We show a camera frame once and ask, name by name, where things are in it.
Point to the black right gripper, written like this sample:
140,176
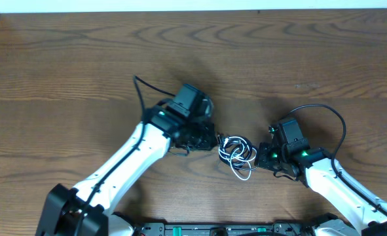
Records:
264,155

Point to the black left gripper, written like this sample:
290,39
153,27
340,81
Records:
207,137

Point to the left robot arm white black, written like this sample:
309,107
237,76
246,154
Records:
88,208

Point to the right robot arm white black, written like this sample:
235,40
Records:
289,155

